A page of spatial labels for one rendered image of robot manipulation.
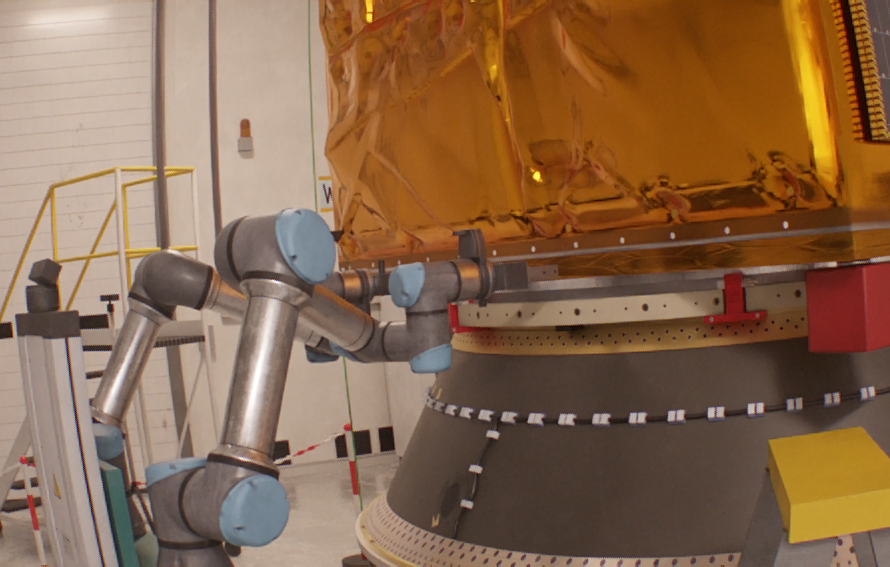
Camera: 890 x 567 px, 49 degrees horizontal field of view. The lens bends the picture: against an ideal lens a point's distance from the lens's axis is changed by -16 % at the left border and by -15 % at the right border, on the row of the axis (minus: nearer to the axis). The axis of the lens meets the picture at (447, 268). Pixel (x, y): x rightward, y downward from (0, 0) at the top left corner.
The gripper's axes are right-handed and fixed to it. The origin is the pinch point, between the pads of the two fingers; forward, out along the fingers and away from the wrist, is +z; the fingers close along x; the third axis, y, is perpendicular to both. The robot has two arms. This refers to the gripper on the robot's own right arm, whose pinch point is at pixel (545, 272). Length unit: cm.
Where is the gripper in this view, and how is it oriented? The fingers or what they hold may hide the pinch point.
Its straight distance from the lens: 214.4
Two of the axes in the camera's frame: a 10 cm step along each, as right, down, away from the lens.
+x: 4.9, -0.4, -8.7
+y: 0.9, 10.0, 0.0
